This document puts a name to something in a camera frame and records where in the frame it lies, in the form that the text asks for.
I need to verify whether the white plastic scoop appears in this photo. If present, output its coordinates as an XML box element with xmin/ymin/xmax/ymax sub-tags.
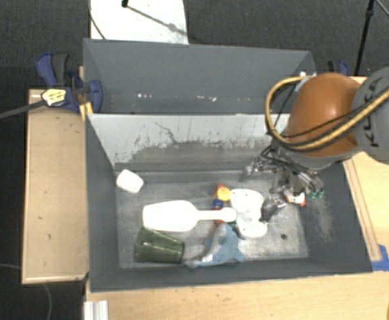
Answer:
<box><xmin>142</xmin><ymin>199</ymin><xmax>238</xmax><ymax>233</ymax></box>

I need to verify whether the blue toy shark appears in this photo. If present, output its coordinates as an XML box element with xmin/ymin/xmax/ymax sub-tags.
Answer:
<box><xmin>184</xmin><ymin>223</ymin><xmax>246</xmax><ymax>269</ymax></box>

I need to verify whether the pale wood board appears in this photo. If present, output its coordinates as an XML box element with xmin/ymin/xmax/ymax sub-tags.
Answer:
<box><xmin>21</xmin><ymin>88</ymin><xmax>91</xmax><ymax>285</ymax></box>

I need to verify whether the grey metal bin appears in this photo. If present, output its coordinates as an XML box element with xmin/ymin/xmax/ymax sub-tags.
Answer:
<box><xmin>82</xmin><ymin>38</ymin><xmax>374</xmax><ymax>293</ymax></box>

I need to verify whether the dark green cup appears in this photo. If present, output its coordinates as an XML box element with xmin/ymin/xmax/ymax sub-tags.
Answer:
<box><xmin>133</xmin><ymin>227</ymin><xmax>186</xmax><ymax>265</ymax></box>

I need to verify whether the small white cup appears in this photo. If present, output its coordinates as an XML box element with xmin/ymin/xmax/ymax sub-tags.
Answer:
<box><xmin>115</xmin><ymin>169</ymin><xmax>145</xmax><ymax>194</ymax></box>

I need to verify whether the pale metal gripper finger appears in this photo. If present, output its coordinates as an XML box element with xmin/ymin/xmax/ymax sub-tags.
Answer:
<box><xmin>261</xmin><ymin>194</ymin><xmax>287</xmax><ymax>223</ymax></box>
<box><xmin>242</xmin><ymin>159</ymin><xmax>266</xmax><ymax>183</ymax></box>

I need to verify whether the white flat curved plate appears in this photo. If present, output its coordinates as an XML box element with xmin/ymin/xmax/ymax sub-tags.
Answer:
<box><xmin>229</xmin><ymin>188</ymin><xmax>269</xmax><ymax>240</ymax></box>

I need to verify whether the red and white small toy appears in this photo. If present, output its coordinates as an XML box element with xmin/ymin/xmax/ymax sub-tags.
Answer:
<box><xmin>283</xmin><ymin>190</ymin><xmax>307</xmax><ymax>208</ymax></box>

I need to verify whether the yellow red blue toy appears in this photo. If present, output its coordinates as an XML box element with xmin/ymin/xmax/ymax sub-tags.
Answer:
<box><xmin>211</xmin><ymin>184</ymin><xmax>232</xmax><ymax>211</ymax></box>

